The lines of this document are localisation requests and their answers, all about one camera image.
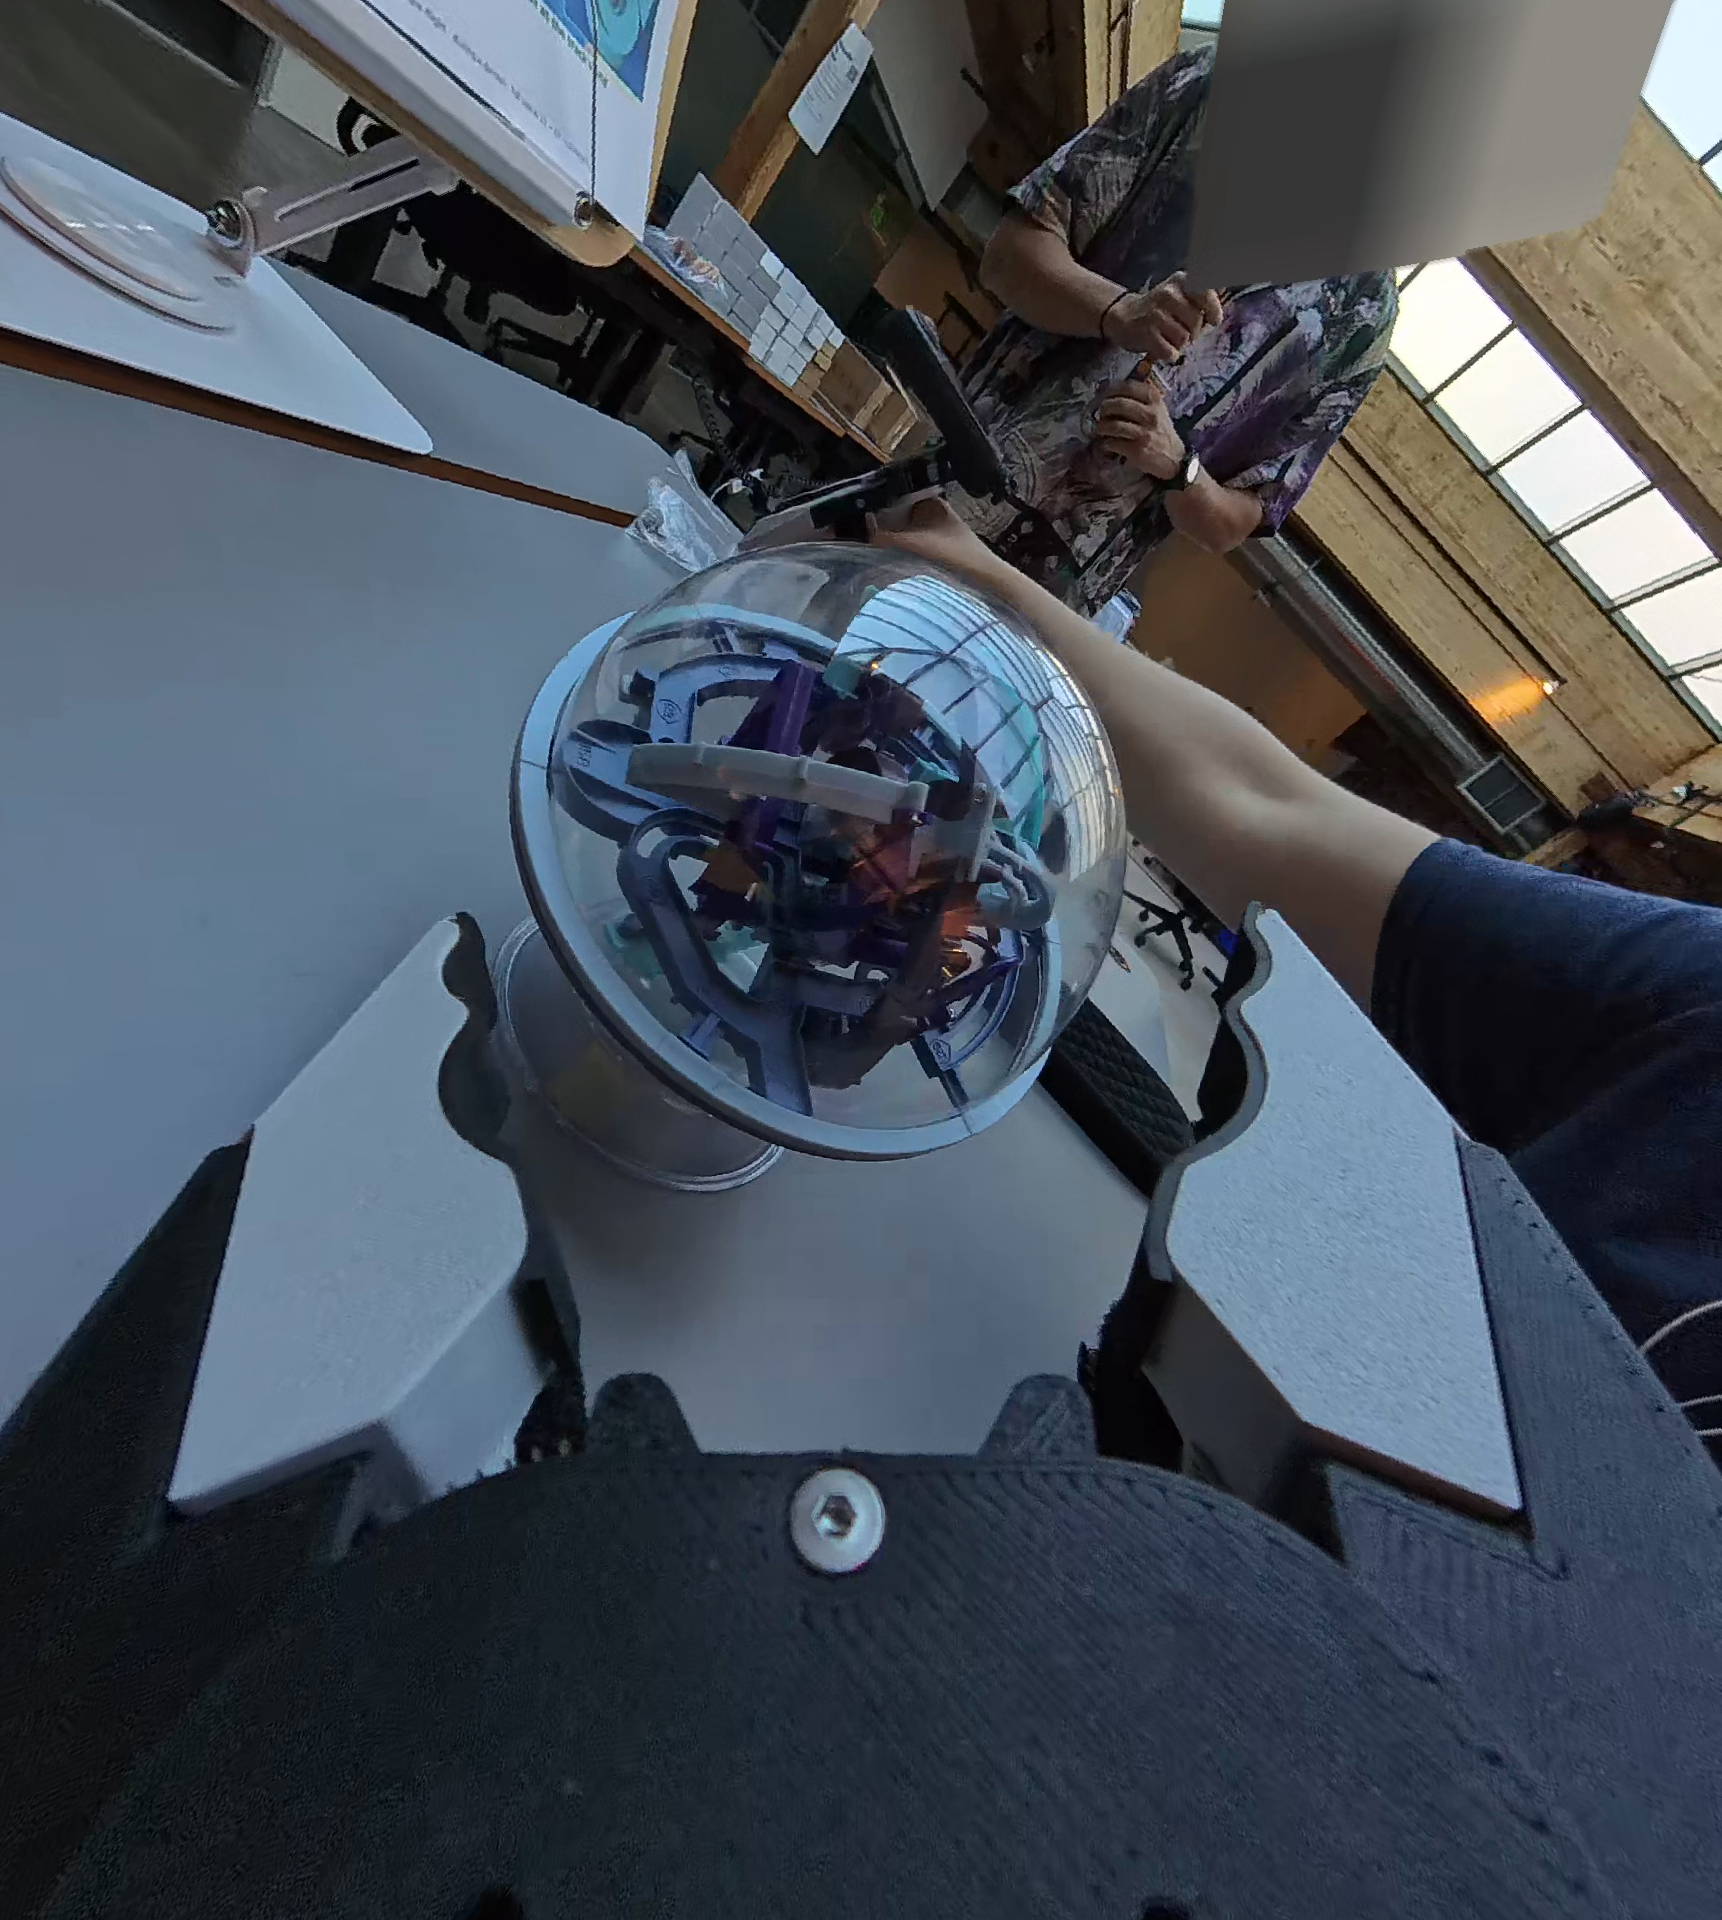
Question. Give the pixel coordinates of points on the round white disc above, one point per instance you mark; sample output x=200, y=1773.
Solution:
x=110, y=241

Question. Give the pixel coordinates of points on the metal support bracket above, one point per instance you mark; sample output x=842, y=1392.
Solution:
x=337, y=203

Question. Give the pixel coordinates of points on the white monitor stand base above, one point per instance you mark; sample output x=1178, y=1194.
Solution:
x=276, y=352

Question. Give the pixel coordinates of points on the clear round ball stand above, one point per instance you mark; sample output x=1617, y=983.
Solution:
x=606, y=1102

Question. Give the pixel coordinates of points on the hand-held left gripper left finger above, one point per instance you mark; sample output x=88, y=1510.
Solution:
x=350, y=1244

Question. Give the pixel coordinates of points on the white paper label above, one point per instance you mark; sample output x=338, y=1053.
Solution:
x=831, y=82

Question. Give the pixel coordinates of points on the black office chair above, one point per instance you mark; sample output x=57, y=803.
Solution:
x=1177, y=923

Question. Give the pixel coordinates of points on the person's right forearm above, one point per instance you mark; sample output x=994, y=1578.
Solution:
x=1220, y=765

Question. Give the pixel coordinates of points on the person's right hand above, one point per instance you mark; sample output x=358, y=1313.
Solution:
x=959, y=541

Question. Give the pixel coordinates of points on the clear plastic maze ball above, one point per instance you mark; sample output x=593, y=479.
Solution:
x=816, y=841

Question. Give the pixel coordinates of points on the clear plastic bag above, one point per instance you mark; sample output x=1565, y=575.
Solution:
x=680, y=519

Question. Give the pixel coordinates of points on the grey wall vent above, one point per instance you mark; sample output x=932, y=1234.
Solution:
x=1507, y=798

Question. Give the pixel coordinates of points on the stack of small white boxes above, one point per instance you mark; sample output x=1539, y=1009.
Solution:
x=764, y=285

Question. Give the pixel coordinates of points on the black textured block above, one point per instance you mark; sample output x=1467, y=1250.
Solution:
x=1124, y=1095

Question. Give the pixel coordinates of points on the printed instruction sheet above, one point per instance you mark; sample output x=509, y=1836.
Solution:
x=530, y=74

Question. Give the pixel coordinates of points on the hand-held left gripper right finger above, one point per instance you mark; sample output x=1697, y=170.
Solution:
x=1340, y=1260

